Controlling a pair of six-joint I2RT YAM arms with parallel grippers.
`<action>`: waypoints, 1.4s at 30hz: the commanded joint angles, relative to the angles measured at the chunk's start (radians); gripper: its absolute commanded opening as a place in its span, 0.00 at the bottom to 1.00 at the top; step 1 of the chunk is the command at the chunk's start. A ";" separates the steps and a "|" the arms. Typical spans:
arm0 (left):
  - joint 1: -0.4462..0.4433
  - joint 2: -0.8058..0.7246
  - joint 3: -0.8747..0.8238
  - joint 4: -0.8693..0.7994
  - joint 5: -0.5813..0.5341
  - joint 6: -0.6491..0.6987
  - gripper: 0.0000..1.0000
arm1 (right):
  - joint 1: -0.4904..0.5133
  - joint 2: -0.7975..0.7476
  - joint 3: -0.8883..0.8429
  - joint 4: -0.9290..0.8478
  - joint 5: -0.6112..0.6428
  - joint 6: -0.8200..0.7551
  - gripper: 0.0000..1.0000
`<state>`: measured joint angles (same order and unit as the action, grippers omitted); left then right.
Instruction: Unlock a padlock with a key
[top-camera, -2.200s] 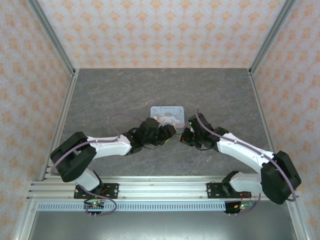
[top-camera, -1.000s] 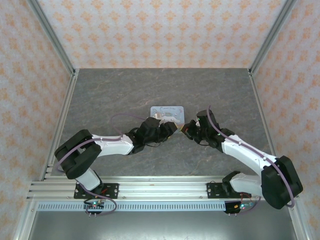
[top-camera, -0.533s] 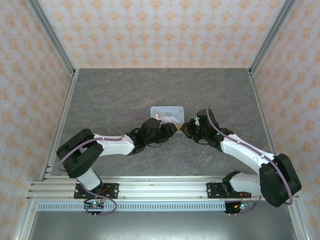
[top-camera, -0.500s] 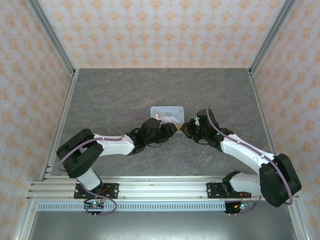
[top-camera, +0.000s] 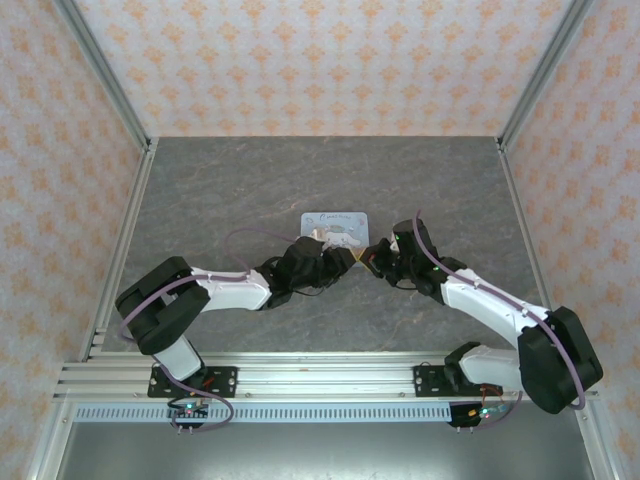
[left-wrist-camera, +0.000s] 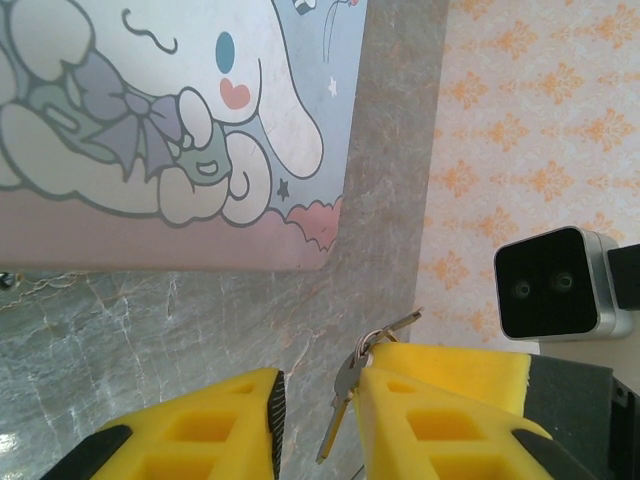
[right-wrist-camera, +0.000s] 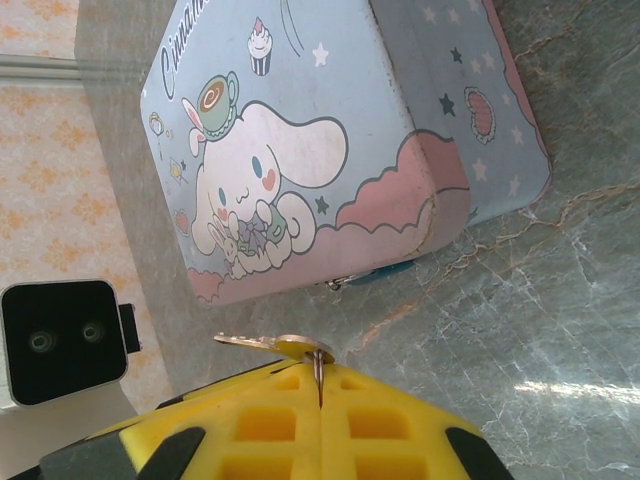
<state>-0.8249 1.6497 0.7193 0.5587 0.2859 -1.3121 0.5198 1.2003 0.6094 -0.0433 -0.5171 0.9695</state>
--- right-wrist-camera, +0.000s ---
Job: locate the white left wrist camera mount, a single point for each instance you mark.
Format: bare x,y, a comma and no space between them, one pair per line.
60,417

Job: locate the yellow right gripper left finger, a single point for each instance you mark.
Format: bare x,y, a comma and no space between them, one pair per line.
220,450

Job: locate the blue padlock with silver shackle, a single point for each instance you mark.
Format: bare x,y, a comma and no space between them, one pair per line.
385,272

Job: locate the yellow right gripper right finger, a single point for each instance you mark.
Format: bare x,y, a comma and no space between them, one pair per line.
430,450

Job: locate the aluminium frame post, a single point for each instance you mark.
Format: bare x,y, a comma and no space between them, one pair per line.
35,67

